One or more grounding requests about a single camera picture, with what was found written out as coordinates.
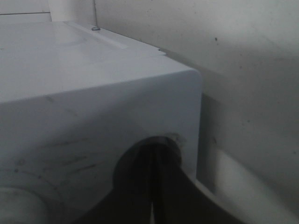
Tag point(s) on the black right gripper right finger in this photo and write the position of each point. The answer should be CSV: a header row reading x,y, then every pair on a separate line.
x,y
176,199

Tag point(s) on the white microwave oven body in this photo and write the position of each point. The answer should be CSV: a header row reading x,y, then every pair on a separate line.
x,y
73,100

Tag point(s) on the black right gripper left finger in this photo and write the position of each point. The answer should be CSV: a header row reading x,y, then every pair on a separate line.
x,y
118,207

